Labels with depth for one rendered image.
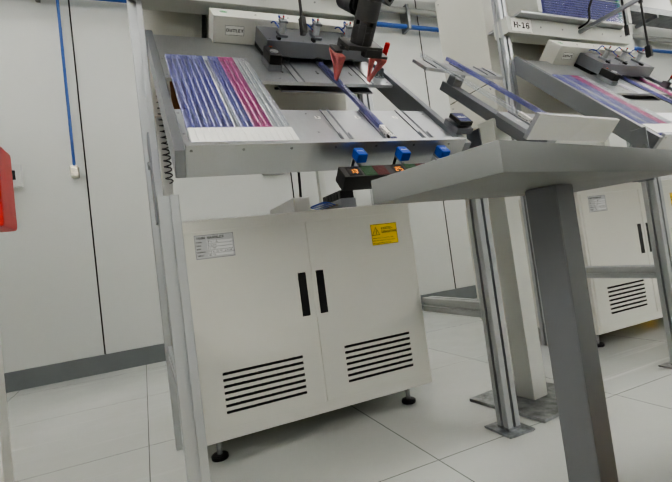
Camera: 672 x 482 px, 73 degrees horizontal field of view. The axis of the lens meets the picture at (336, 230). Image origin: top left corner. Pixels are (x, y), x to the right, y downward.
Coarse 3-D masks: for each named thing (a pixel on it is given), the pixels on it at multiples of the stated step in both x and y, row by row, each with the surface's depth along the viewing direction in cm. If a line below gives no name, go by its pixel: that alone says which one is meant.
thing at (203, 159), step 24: (192, 144) 85; (216, 144) 87; (240, 144) 88; (264, 144) 90; (288, 144) 92; (312, 144) 95; (336, 144) 97; (360, 144) 99; (384, 144) 102; (408, 144) 105; (432, 144) 107; (456, 144) 110; (192, 168) 88; (216, 168) 90; (240, 168) 92; (264, 168) 94; (288, 168) 96; (312, 168) 99; (336, 168) 101
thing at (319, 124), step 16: (176, 112) 98; (288, 112) 109; (304, 112) 111; (320, 112) 112; (336, 112) 114; (352, 112) 116; (384, 112) 120; (400, 112) 122; (416, 112) 124; (304, 128) 104; (320, 128) 105; (336, 128) 107; (352, 128) 109; (368, 128) 110; (400, 128) 114; (416, 128) 116; (432, 128) 117
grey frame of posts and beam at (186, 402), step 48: (144, 0) 134; (192, 0) 138; (240, 0) 143; (288, 0) 150; (144, 48) 133; (144, 96) 133; (144, 144) 131; (480, 240) 113; (480, 288) 114; (192, 336) 84; (192, 384) 83; (192, 432) 83; (192, 480) 81
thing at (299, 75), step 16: (160, 48) 127; (176, 48) 129; (192, 48) 131; (208, 48) 134; (224, 48) 136; (240, 48) 139; (256, 48) 142; (256, 64) 131; (288, 64) 136; (304, 64) 138; (272, 80) 123; (288, 80) 125; (304, 80) 127; (320, 80) 130; (352, 80) 135; (384, 80) 140
